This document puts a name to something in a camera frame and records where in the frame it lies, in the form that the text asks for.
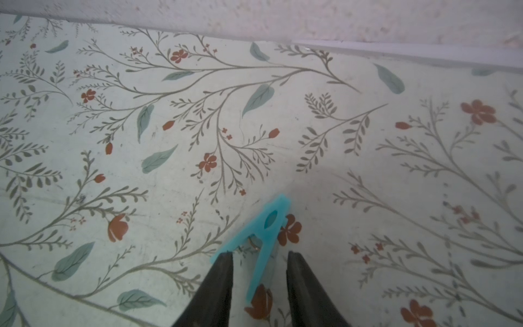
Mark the teal clothespin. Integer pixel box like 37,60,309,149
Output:
211,194,291,302

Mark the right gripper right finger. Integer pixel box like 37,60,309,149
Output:
286,252,351,327

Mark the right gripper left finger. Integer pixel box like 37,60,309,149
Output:
172,252,234,327

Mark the floral table mat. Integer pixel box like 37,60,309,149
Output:
1,14,522,326

